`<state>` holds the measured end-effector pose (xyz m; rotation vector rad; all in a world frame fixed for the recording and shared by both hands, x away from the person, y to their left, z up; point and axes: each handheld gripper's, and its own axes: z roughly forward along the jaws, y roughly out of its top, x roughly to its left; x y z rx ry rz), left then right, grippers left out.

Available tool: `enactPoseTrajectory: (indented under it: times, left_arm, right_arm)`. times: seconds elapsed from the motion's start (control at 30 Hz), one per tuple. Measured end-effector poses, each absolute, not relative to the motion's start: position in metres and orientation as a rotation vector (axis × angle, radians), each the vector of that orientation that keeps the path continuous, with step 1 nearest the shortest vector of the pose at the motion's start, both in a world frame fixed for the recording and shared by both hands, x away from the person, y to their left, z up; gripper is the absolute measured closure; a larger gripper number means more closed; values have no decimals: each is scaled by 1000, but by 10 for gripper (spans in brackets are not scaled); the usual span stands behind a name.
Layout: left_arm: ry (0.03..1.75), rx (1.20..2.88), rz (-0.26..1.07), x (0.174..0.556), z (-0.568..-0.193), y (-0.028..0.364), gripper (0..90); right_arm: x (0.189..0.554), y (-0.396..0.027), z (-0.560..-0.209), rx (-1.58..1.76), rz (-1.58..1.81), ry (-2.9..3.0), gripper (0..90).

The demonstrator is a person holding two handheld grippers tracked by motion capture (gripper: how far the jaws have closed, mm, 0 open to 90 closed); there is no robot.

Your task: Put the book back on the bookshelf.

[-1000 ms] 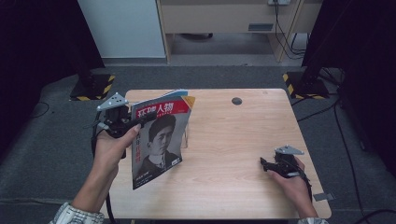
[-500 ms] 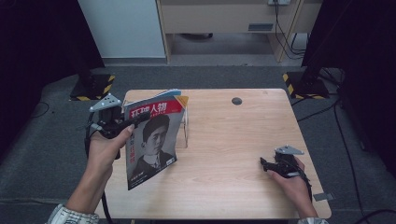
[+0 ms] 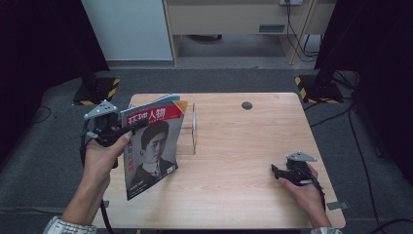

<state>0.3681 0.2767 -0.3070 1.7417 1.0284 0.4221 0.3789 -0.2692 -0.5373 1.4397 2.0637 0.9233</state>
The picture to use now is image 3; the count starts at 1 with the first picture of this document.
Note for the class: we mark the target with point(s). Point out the magazine with blue cover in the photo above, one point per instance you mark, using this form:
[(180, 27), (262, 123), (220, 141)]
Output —
[(168, 97)]

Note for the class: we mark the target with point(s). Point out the black curtain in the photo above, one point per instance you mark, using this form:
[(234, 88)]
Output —
[(39, 48), (383, 65)]

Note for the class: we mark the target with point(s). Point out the black stand base striped edge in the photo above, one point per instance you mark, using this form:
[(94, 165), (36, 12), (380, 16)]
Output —
[(319, 91), (97, 92)]

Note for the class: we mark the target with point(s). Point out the person's right sleeve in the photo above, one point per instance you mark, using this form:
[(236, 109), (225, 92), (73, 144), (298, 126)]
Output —
[(326, 231)]

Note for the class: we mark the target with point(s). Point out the dark round table grommet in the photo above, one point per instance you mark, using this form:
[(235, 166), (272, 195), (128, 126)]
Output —
[(246, 105)]

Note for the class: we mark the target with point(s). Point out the person's sleeve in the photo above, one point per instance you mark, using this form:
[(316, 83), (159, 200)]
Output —
[(68, 227), (326, 231)]

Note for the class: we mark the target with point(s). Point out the white power strip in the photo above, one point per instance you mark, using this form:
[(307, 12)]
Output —
[(291, 2)]

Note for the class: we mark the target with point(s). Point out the person's left hand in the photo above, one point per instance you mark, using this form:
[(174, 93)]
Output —
[(100, 161)]

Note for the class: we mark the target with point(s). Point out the clear acrylic magazine rack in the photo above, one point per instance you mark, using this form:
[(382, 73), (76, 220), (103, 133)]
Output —
[(194, 130)]

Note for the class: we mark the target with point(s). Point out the black stand pole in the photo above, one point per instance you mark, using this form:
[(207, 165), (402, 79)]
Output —
[(326, 65)]

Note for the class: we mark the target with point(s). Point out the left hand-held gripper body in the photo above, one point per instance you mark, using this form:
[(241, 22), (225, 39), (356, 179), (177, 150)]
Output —
[(105, 126)]

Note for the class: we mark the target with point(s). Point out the person's right hand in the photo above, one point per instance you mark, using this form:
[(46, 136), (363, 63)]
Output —
[(308, 196)]

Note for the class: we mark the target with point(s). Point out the gray metal table bracket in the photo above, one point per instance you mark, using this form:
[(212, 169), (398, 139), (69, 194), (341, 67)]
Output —
[(105, 204), (337, 205)]

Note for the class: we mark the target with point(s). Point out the light wooden desk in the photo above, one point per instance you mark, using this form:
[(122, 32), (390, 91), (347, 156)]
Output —
[(227, 18)]

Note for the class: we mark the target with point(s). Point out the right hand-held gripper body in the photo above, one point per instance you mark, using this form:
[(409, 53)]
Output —
[(297, 172)]

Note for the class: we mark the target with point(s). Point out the person's left sleeve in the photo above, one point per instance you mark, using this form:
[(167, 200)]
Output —
[(68, 227)]

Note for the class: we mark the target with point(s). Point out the magazine with portrait cover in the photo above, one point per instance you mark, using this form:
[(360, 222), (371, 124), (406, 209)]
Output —
[(156, 152)]

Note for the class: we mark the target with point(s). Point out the white cabinet panel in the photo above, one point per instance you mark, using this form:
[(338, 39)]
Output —
[(126, 29)]

